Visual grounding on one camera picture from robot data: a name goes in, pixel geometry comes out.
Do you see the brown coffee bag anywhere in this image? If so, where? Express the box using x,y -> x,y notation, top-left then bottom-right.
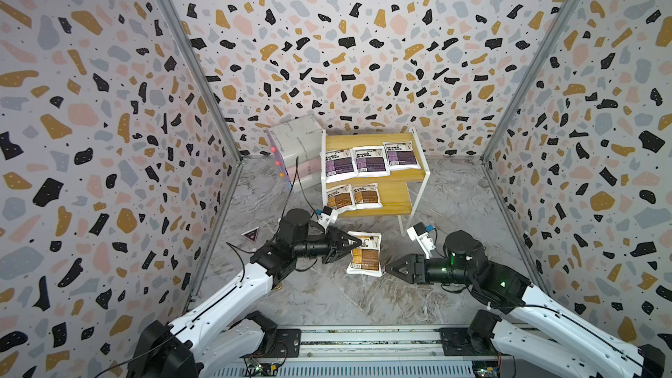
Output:
346,231 -> 383,278
353,183 -> 383,210
327,185 -> 356,215

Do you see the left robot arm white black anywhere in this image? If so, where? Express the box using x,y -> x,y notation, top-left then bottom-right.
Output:
127,208 -> 362,377

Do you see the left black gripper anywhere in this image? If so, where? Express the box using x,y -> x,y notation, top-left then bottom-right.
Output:
291,226 -> 362,264

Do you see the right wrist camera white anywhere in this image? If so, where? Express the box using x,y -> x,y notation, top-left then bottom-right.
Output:
406,222 -> 436,259

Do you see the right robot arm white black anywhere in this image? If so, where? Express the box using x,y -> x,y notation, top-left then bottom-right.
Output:
385,227 -> 666,377

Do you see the purple coffee bag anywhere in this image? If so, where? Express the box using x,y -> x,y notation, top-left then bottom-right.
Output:
383,141 -> 421,172
323,149 -> 358,184
352,145 -> 391,178

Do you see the aluminium front rail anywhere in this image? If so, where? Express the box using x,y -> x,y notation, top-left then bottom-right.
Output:
209,322 -> 589,378

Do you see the triangular warning sticker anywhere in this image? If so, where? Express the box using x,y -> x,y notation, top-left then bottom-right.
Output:
241,227 -> 260,243

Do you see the corner aluminium profile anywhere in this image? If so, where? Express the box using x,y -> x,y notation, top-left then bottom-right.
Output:
481,0 -> 581,167
157,0 -> 243,166

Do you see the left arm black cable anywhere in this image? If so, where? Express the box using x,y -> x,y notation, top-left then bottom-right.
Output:
280,156 -> 319,219

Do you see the white box behind shelf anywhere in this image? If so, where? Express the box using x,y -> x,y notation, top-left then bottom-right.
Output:
267,115 -> 323,172

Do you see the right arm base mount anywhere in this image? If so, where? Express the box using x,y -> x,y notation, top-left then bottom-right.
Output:
439,327 -> 497,356

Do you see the two-tier wooden white shelf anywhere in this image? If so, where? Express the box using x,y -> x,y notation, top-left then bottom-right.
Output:
320,128 -> 431,236

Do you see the right corner aluminium profile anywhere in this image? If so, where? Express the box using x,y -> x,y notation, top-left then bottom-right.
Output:
481,0 -> 581,167

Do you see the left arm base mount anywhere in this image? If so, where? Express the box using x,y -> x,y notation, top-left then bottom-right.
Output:
234,328 -> 302,360

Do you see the left corner aluminium profile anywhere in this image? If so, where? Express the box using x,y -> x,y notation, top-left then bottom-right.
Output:
157,0 -> 243,166

